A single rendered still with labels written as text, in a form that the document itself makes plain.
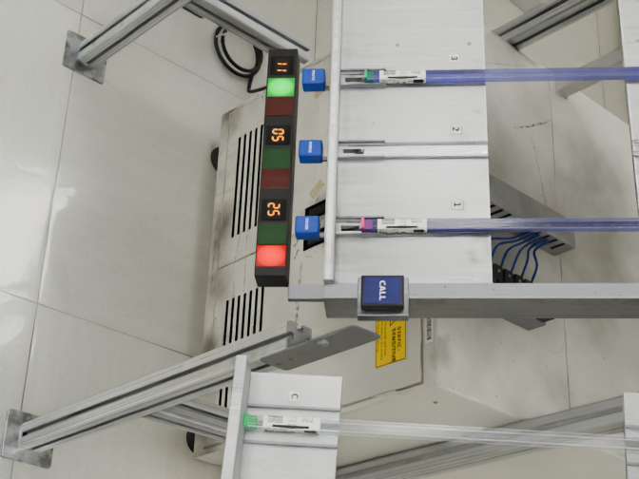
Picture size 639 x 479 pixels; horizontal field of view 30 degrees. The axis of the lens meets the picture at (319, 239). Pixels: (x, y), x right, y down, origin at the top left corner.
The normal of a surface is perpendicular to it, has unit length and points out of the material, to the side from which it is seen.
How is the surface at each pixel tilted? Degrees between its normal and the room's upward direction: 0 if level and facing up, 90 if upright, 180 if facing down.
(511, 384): 0
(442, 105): 48
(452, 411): 90
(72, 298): 0
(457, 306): 90
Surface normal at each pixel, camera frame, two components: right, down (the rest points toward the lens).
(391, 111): -0.07, -0.45
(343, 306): -0.04, 0.89
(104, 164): 0.69, -0.30
